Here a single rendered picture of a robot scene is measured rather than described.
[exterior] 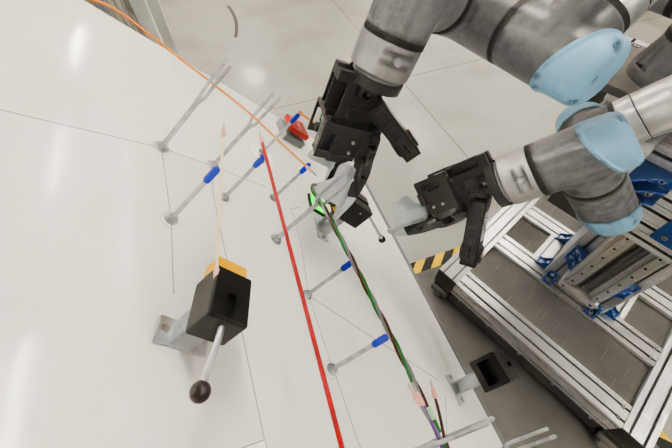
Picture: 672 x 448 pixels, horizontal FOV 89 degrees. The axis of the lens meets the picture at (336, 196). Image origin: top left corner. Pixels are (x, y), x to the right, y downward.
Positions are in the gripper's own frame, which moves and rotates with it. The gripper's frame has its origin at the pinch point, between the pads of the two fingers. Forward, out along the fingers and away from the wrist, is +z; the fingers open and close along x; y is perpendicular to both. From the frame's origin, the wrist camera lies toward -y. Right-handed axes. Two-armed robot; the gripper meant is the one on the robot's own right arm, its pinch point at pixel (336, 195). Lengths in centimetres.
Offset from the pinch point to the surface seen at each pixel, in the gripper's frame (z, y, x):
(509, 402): 84, -107, 6
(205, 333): -6.0, 17.8, 26.3
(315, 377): 5.3, 5.2, 25.2
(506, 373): 9.5, -27.2, 24.0
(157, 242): -3.0, 22.8, 15.5
